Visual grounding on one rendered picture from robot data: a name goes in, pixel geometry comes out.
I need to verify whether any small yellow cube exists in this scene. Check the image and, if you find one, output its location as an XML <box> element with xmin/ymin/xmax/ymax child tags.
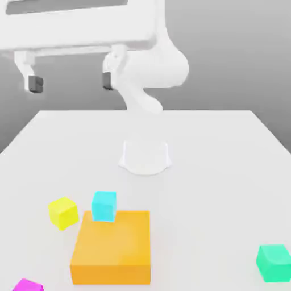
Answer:
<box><xmin>47</xmin><ymin>196</ymin><xmax>80</xmax><ymax>232</ymax></box>

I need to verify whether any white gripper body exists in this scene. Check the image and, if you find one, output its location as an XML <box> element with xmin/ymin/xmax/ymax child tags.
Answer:
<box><xmin>0</xmin><ymin>0</ymin><xmax>158</xmax><ymax>58</ymax></box>

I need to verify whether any small cyan cube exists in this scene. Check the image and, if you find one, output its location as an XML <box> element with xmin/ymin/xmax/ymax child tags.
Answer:
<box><xmin>91</xmin><ymin>190</ymin><xmax>118</xmax><ymax>223</ymax></box>

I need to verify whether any large orange box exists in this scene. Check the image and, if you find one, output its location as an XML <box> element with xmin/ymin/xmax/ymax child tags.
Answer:
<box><xmin>69</xmin><ymin>210</ymin><xmax>152</xmax><ymax>286</ymax></box>

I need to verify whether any small magenta cube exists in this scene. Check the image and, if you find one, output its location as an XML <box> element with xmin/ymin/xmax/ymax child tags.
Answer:
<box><xmin>12</xmin><ymin>277</ymin><xmax>45</xmax><ymax>291</ymax></box>

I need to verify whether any small green cube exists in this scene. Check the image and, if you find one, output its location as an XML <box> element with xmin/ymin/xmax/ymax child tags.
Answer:
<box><xmin>255</xmin><ymin>244</ymin><xmax>291</xmax><ymax>284</ymax></box>

